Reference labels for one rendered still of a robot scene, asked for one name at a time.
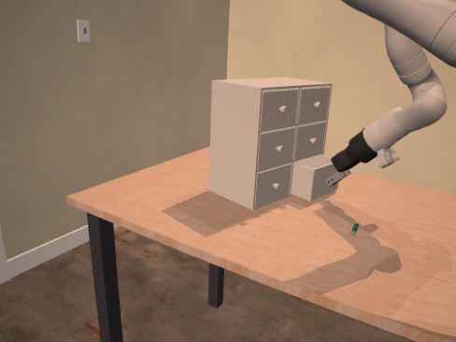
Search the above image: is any grey drawer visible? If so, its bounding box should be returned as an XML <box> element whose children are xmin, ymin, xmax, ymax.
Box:
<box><xmin>298</xmin><ymin>86</ymin><xmax>330</xmax><ymax>123</ymax></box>
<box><xmin>291</xmin><ymin>155</ymin><xmax>338</xmax><ymax>201</ymax></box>
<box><xmin>257</xmin><ymin>127</ymin><xmax>295</xmax><ymax>170</ymax></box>
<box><xmin>255</xmin><ymin>164</ymin><xmax>292</xmax><ymax>207</ymax></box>
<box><xmin>294</xmin><ymin>121</ymin><xmax>326</xmax><ymax>160</ymax></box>
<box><xmin>260</xmin><ymin>89</ymin><xmax>299</xmax><ymax>130</ymax></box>

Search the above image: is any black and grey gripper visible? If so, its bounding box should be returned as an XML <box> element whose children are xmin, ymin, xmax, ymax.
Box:
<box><xmin>325</xmin><ymin>120</ymin><xmax>400</xmax><ymax>187</ymax></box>

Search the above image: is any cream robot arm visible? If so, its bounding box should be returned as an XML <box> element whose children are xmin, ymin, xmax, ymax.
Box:
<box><xmin>341</xmin><ymin>0</ymin><xmax>456</xmax><ymax>142</ymax></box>

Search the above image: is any small beige chest of drawers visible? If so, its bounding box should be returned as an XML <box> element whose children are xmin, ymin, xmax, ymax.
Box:
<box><xmin>209</xmin><ymin>78</ymin><xmax>333</xmax><ymax>210</ymax></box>

